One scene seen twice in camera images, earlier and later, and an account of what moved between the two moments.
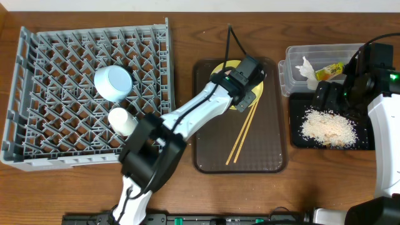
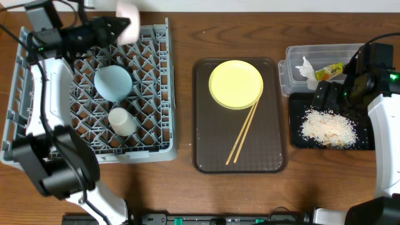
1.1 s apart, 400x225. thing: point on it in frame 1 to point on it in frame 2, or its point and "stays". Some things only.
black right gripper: [334, 90] stays
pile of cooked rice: [329, 128] stays
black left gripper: [247, 102] to [102, 32]
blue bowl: [113, 82] stays
